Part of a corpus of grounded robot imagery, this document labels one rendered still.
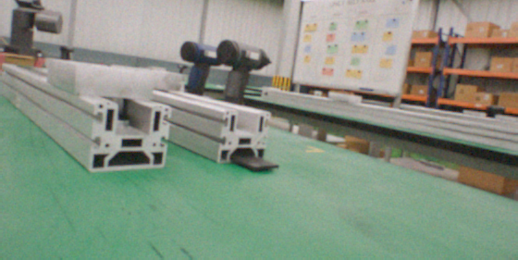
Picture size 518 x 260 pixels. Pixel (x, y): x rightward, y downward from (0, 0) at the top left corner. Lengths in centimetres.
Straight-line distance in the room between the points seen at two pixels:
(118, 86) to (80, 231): 27
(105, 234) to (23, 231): 6
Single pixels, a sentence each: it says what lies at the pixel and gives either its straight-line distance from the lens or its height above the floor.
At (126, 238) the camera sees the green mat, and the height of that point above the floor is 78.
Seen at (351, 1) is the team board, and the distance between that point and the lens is 406.
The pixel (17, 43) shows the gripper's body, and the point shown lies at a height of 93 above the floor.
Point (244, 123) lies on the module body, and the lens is 63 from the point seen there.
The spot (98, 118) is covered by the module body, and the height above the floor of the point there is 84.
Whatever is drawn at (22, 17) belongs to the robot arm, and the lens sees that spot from 127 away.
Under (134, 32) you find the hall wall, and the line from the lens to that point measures 1271.
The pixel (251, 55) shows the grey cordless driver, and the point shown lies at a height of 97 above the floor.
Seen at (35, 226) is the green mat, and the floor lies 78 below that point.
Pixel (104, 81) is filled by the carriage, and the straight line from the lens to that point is 54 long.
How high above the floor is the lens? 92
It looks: 5 degrees down
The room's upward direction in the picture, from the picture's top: 8 degrees clockwise
